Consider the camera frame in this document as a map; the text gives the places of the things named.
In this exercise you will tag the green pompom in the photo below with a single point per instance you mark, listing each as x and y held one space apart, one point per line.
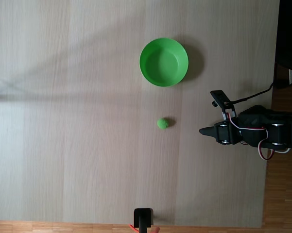
163 123

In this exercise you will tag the black gripper-mounted camera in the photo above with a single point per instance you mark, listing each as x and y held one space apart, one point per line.
219 97

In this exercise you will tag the green plastic bowl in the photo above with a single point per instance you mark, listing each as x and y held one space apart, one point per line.
164 63

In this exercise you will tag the white grey plastic piece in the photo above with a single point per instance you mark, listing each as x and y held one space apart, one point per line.
291 76

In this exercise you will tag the black clamp stand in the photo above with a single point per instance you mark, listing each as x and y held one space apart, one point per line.
142 216

